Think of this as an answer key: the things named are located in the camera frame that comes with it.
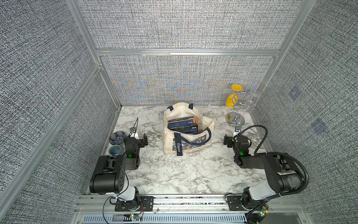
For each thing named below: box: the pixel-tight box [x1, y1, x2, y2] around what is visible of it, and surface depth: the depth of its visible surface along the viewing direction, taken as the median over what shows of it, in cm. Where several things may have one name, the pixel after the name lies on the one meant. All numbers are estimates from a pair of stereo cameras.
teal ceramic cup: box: [108, 144, 121, 156], surface depth 90 cm
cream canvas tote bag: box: [161, 102, 215, 156], surface depth 87 cm
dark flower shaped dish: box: [109, 131, 127, 146], surface depth 99 cm
